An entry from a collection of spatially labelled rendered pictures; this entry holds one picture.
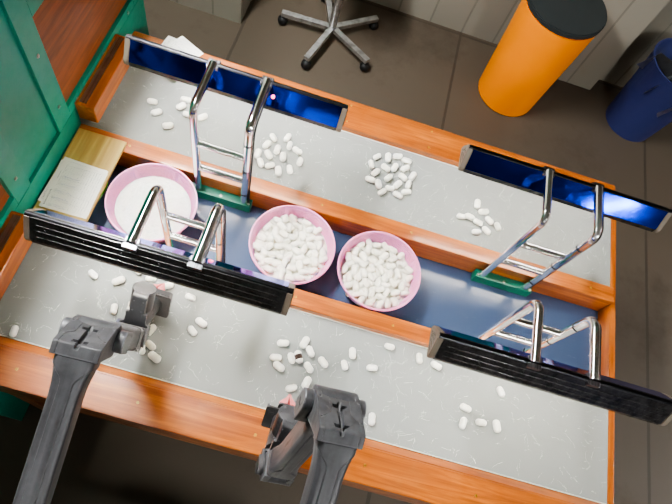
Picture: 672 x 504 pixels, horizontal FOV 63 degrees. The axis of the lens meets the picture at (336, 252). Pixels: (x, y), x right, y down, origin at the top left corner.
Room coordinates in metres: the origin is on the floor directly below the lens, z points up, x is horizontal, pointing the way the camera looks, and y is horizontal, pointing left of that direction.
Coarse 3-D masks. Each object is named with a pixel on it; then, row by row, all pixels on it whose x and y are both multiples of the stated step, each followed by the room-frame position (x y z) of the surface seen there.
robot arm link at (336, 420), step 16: (320, 400) 0.19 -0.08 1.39; (336, 400) 0.20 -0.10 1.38; (352, 400) 0.22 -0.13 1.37; (320, 416) 0.16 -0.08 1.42; (336, 416) 0.17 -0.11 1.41; (352, 416) 0.19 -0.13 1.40; (320, 432) 0.14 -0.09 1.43; (336, 432) 0.15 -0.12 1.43; (352, 432) 0.16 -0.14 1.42; (320, 448) 0.12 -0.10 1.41; (336, 448) 0.13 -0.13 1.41; (352, 448) 0.14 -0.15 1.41; (320, 464) 0.10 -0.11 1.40; (336, 464) 0.11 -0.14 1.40; (320, 480) 0.08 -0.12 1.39; (336, 480) 0.09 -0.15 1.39; (304, 496) 0.05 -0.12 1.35; (320, 496) 0.06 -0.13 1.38; (336, 496) 0.07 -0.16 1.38
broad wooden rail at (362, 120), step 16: (224, 64) 1.24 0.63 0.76; (288, 80) 1.29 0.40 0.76; (336, 96) 1.32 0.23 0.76; (352, 112) 1.28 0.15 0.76; (368, 112) 1.31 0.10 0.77; (384, 112) 1.34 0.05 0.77; (352, 128) 1.22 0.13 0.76; (368, 128) 1.25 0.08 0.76; (384, 128) 1.28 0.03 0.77; (400, 128) 1.31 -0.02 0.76; (416, 128) 1.34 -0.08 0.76; (432, 128) 1.37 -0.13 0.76; (400, 144) 1.24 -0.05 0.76; (416, 144) 1.27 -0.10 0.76; (432, 144) 1.30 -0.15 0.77; (448, 144) 1.33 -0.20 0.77; (464, 144) 1.36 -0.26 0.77; (480, 144) 1.39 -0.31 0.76; (448, 160) 1.27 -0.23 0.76; (528, 160) 1.42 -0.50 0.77; (576, 176) 1.45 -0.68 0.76
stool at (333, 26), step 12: (324, 0) 2.56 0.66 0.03; (336, 0) 2.32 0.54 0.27; (288, 12) 2.30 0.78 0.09; (336, 12) 2.32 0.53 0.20; (312, 24) 2.31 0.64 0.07; (324, 24) 2.33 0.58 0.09; (336, 24) 2.34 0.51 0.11; (348, 24) 2.40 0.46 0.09; (360, 24) 2.46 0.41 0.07; (372, 24) 2.53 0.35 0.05; (324, 36) 2.25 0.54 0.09; (336, 36) 2.31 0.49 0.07; (312, 48) 2.13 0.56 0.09
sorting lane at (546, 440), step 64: (64, 256) 0.40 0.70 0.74; (0, 320) 0.17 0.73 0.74; (192, 320) 0.38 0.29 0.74; (256, 320) 0.46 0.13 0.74; (320, 320) 0.54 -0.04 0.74; (192, 384) 0.23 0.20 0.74; (256, 384) 0.30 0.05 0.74; (320, 384) 0.37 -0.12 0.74; (384, 384) 0.45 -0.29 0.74; (448, 384) 0.53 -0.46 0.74; (512, 384) 0.61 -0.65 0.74; (448, 448) 0.36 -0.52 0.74; (512, 448) 0.43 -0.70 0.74; (576, 448) 0.51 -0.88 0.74
